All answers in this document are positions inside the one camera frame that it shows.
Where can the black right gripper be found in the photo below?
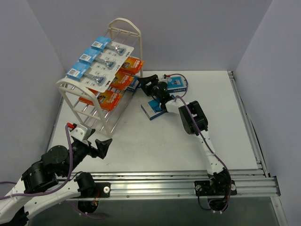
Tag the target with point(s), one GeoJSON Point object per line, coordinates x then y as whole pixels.
{"type": "Point", "coordinates": [152, 86]}

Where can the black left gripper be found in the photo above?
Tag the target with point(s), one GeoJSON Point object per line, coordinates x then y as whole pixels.
{"type": "Point", "coordinates": [94, 151]}

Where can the blue harry's box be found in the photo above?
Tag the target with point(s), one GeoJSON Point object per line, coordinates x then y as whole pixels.
{"type": "Point", "coordinates": [152, 108]}
{"type": "Point", "coordinates": [178, 84]}
{"type": "Point", "coordinates": [134, 85]}

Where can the orange Gillette Fusion box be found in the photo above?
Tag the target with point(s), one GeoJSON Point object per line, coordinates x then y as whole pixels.
{"type": "Point", "coordinates": [132, 65]}

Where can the blue Gillette razor blister pack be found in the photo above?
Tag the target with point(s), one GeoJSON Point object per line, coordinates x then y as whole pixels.
{"type": "Point", "coordinates": [106, 45]}

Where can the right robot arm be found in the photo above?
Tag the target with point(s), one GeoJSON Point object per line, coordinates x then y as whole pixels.
{"type": "Point", "coordinates": [194, 122]}

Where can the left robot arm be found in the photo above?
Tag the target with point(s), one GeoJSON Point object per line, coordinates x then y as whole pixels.
{"type": "Point", "coordinates": [49, 181]}

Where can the cream metal-rod shelf rack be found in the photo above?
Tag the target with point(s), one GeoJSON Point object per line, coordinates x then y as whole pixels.
{"type": "Point", "coordinates": [120, 30]}

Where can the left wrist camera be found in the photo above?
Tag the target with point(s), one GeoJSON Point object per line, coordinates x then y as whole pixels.
{"type": "Point", "coordinates": [75, 131]}

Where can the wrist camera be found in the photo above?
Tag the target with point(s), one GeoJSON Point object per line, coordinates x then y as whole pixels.
{"type": "Point", "coordinates": [75, 131]}
{"type": "Point", "coordinates": [166, 78]}

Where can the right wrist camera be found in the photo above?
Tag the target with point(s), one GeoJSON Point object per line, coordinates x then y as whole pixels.
{"type": "Point", "coordinates": [166, 78]}

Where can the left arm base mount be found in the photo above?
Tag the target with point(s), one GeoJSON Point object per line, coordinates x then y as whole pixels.
{"type": "Point", "coordinates": [95, 190]}

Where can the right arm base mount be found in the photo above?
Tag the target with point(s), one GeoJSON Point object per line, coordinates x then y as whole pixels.
{"type": "Point", "coordinates": [214, 188]}

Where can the aluminium rail frame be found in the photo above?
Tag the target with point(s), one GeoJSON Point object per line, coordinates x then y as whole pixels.
{"type": "Point", "coordinates": [156, 159]}

